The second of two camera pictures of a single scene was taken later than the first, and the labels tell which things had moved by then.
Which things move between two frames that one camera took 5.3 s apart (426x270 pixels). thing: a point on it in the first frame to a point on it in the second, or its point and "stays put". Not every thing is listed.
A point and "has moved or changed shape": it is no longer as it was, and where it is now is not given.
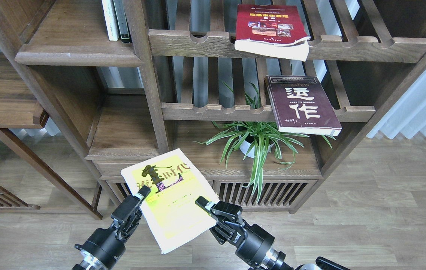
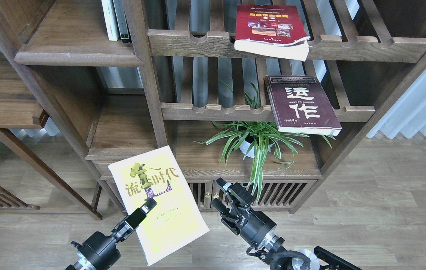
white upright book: x=111 y=22 stays put
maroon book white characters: x=301 y=105 stays put
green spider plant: x=259 y=137 stays put
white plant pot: x=245 y=146 stays put
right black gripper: x=252 y=242 to x=238 y=215
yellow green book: x=171 y=210 has moved or changed shape
